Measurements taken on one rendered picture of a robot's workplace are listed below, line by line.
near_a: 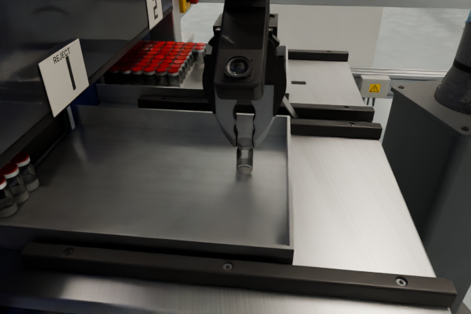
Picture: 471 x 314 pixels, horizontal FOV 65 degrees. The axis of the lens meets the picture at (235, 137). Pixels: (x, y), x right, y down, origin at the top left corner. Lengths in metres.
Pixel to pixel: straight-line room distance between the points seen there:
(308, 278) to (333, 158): 0.23
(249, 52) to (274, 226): 0.19
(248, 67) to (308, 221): 0.19
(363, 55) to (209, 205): 2.03
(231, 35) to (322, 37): 1.97
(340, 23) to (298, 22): 0.24
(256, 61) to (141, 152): 0.27
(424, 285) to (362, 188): 0.16
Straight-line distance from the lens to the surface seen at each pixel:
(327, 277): 0.36
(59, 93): 0.45
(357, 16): 2.32
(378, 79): 1.76
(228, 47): 0.36
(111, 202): 0.47
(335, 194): 0.48
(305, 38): 2.32
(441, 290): 0.39
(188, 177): 0.49
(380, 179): 0.52
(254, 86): 0.33
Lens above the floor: 1.18
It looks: 32 degrees down
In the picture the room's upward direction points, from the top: straight up
